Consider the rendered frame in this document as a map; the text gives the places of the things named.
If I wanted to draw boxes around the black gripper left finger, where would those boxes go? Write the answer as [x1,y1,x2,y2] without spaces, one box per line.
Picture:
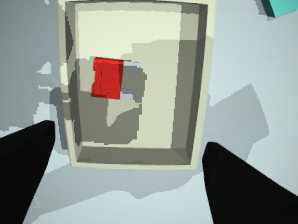
[0,120,55,224]

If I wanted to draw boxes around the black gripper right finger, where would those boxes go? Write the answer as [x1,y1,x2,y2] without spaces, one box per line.
[202,141,298,224]

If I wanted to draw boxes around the red fuse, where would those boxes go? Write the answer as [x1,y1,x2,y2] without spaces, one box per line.
[92,57,142,100]

